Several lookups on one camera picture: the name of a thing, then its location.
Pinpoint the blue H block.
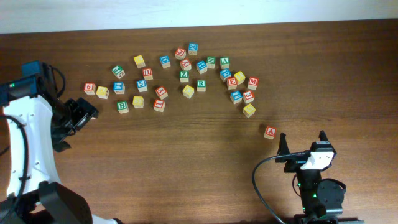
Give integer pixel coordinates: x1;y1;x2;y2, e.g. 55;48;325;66
196;60;208;74

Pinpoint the red U block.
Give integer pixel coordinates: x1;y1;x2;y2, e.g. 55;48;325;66
142;68;153;80

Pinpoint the blue F block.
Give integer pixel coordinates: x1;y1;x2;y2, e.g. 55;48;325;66
230;90;243;105

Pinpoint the green N block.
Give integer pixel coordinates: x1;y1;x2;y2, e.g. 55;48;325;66
206;57;216;69

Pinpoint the blue D block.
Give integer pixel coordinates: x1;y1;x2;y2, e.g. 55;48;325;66
160;55;171;68

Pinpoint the red E block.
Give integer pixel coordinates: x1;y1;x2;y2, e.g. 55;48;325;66
226;77;238;90

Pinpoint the red C block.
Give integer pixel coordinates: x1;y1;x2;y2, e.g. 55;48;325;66
175;47;187;60

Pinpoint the blue P block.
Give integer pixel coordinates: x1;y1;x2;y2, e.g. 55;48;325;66
220;68;231;82

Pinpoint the red K block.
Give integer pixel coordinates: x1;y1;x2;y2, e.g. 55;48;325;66
155;86;168;100

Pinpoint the red M block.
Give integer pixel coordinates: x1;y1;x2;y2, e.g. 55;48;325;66
248;77;259;90

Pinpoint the blue block left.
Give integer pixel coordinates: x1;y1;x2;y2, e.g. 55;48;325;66
113;82;126;95

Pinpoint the aluminium rail table edge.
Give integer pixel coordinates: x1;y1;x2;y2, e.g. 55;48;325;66
292;218;365;224

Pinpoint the red 3 block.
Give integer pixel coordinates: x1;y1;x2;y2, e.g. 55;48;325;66
243;91;255;104

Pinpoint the blue 5 block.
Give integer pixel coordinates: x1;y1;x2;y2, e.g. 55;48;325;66
136;80;147;92

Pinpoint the green Z block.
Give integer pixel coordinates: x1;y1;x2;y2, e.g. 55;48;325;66
179;70;189;83

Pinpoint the red 6 block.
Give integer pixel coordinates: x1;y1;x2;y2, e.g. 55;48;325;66
83;82;96;95

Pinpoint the red A block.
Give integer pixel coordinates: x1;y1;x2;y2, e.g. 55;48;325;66
264;126;277;139

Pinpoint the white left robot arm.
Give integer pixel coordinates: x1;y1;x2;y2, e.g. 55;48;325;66
1;60;120;223

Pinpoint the yellow block top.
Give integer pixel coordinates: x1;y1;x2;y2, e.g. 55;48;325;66
133;55;146;68

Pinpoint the green V block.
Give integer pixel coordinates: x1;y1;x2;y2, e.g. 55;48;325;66
220;57;230;70

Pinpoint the green J block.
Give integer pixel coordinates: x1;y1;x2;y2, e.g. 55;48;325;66
111;65;126;79

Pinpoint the yellow block centre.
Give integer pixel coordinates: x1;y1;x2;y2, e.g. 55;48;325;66
182;85;195;99

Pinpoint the green B block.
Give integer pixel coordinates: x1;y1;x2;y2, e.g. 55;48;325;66
116;101;129;114

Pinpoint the yellow block far left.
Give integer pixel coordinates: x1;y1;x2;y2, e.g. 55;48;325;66
96;86;109;99

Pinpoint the blue X block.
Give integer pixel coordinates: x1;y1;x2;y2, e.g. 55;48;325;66
188;42;198;55

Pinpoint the green R block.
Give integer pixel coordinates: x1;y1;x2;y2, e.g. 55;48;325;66
197;80;206;92

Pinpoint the red Y block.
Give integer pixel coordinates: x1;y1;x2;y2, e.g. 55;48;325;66
180;58;192;71

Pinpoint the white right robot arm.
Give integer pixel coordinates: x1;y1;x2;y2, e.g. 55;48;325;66
275;131;364;223

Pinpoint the yellow S block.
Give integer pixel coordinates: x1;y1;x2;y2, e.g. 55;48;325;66
132;96;144;109
243;103;256;118

